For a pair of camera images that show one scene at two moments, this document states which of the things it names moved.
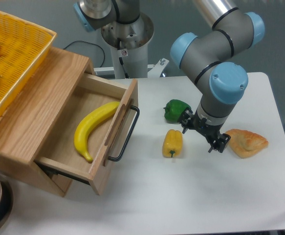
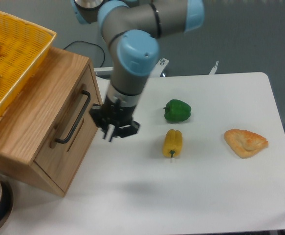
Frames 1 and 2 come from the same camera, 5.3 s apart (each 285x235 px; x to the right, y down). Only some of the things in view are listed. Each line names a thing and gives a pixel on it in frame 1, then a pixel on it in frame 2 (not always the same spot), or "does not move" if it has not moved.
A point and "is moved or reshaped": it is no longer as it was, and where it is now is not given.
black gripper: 210,131 to 116,117
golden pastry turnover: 244,143 does not move
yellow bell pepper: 172,143 does not move
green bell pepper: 174,110 does not move
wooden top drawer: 58,152 is moved or reshaped
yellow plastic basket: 23,47 does not move
